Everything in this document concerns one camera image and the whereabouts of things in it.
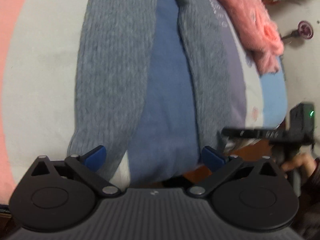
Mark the pink fluffy garment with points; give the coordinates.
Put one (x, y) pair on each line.
(257, 32)

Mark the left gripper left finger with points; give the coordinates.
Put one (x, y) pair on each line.
(86, 167)

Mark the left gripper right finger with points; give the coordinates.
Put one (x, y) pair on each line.
(221, 166)

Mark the person right hand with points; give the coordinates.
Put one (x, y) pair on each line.
(304, 161)

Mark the round maroon wall hook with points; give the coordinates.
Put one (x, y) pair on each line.
(305, 30)

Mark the grey knit sweater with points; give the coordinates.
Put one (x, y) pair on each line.
(112, 71)

